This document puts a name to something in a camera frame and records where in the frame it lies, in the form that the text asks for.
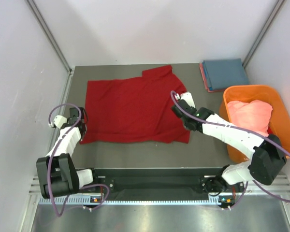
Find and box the red t shirt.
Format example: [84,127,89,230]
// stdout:
[81,65,190,145]

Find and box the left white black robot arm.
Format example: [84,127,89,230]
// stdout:
[36,107,100,199]

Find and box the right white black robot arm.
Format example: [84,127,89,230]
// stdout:
[172,100,287,191]

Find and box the folded blue t shirt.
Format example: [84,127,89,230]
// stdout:
[202,58,249,91]

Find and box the folded pink t shirt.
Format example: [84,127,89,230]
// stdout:
[199,63,225,93]

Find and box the crumpled pink t shirt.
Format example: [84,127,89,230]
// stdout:
[227,100,273,137]

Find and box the orange plastic bin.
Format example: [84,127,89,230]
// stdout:
[219,85,290,152]

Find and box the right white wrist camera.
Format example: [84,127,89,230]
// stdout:
[174,92,195,107]

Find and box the grey slotted cable duct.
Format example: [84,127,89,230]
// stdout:
[38,194,235,206]

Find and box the left aluminium frame post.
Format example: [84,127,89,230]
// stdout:
[25,0,72,73]

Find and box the aluminium frame post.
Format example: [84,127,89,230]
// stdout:
[25,0,72,73]
[242,0,287,69]

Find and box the right aluminium frame post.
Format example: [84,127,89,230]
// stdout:
[242,0,287,69]

